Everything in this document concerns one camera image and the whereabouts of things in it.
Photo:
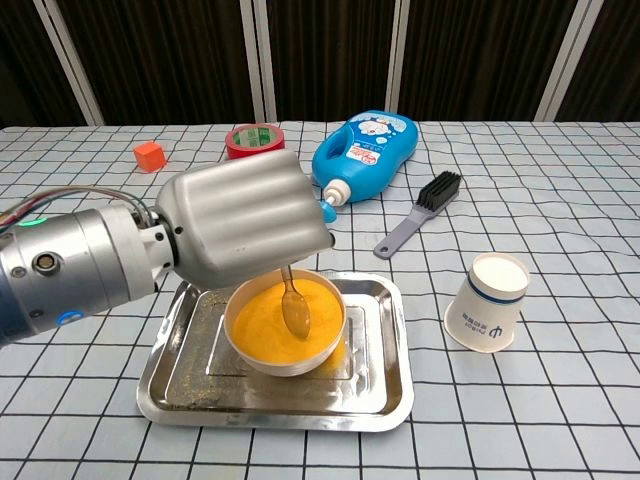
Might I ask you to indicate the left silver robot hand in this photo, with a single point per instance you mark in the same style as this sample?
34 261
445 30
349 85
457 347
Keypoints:
240 220

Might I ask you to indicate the small metal spoon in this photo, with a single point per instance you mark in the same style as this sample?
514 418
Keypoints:
296 315

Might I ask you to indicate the white bowl of orange powder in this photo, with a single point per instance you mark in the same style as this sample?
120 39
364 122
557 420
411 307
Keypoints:
260 335

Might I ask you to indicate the red tape roll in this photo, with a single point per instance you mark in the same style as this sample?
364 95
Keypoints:
240 150

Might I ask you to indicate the orange cube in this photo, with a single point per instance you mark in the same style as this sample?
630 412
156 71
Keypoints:
149 156

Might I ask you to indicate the blue detergent pump bottle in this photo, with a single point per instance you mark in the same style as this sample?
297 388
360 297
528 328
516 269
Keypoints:
365 165

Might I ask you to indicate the grey brush with black bristles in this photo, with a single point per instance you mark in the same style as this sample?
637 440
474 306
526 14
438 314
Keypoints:
405 230

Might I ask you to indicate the rectangular steel tray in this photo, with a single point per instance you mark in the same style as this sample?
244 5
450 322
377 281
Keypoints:
200 395

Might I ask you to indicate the black folding screen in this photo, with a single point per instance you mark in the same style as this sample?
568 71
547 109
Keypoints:
160 50

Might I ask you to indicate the white paper cup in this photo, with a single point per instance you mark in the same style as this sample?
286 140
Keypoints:
485 315

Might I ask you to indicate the light blue checked tablecloth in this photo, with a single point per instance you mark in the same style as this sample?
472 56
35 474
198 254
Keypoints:
550 200

